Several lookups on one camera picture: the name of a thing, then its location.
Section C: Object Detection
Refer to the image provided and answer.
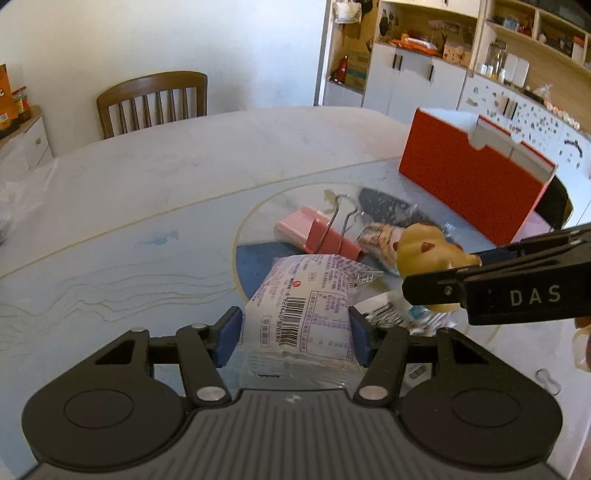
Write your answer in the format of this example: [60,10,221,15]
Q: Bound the orange snack box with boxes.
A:
[0,64,17,139]

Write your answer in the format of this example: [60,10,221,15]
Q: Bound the white countertop appliance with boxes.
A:
[503,53,530,88]

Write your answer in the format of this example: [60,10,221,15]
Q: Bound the dark speckled pouch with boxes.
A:
[358,187,437,230]

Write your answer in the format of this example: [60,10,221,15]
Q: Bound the wooden wall shelf unit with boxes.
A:
[471,0,591,112]

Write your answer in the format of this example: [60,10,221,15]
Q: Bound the white sticker-covered cabinet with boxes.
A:
[457,74,591,182]

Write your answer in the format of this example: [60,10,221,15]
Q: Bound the white tote bag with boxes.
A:
[333,0,362,25]

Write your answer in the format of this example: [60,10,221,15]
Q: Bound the orange packet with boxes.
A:
[390,37,440,58]

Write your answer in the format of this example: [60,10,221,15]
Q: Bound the brown patterned snack packet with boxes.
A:
[355,222,408,276]

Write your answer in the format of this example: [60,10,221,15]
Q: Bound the person's right hand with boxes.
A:
[573,318,591,370]

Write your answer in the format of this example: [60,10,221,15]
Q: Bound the brown wooden chair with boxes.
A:
[96,71,208,140]

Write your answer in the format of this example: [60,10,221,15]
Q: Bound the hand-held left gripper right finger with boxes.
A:
[348,305,491,407]

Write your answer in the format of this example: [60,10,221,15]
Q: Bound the white marble desktop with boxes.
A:
[0,107,591,480]

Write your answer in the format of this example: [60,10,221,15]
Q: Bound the white purple snack packet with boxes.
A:
[240,254,385,372]

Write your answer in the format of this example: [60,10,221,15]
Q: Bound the red binder clip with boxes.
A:
[304,194,366,262]

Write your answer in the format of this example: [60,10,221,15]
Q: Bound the glass storage jar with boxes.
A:
[485,41,507,75]

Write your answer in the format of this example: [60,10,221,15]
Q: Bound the white floor cabinet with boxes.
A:
[362,41,468,120]

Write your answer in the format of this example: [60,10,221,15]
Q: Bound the dark chair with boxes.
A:
[531,174,576,232]

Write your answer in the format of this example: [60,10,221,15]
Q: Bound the yellow bear toy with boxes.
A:
[396,224,483,315]

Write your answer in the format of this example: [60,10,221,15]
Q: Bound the small white drawer cabinet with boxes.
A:
[0,105,55,169]

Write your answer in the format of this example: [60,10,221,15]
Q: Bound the white barcode packet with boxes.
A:
[356,291,416,329]

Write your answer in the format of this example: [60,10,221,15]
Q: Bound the clear plastic wrapper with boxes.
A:
[406,305,459,336]

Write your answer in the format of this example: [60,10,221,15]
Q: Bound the red cardboard box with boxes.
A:
[398,107,559,246]

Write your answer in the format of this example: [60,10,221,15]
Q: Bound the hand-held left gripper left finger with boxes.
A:
[95,307,243,407]

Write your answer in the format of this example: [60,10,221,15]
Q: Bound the brown sauce jar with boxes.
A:
[13,88,32,123]

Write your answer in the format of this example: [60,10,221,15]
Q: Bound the blue speckled round base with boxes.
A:
[235,242,298,302]

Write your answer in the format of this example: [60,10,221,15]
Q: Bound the brown cardboard box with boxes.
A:
[344,51,371,89]

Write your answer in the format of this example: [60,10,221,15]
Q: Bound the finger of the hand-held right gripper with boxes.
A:
[402,267,468,308]
[473,225,591,269]

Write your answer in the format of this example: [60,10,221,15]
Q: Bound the dark blue speckled plate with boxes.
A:
[229,181,511,370]

